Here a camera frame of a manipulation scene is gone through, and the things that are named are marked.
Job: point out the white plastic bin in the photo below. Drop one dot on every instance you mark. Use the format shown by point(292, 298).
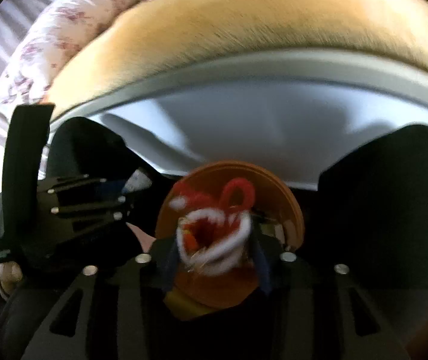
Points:
point(255, 120)

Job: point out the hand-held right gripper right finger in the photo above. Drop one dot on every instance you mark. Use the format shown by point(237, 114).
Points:
point(263, 270)

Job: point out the red and white yarn ornament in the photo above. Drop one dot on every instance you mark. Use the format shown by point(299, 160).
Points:
point(199, 232)

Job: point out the yellow plush blanket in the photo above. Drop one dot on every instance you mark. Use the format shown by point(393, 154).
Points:
point(255, 18)

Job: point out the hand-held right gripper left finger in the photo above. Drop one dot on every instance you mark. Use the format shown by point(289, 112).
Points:
point(165, 270)

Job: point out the white sheer curtain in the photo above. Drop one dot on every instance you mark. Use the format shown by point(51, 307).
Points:
point(15, 18)

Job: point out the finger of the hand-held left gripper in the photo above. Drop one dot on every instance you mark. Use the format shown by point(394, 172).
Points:
point(79, 185)
point(86, 212)

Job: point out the white floral rolled quilt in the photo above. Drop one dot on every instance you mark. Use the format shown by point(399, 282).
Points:
point(67, 26)

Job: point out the orange plastic bin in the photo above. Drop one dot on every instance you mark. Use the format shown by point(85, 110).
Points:
point(274, 191)

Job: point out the person's dark pants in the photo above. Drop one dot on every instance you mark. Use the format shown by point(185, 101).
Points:
point(379, 195)

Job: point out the person's left hand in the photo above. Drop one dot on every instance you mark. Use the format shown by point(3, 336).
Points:
point(8, 275)

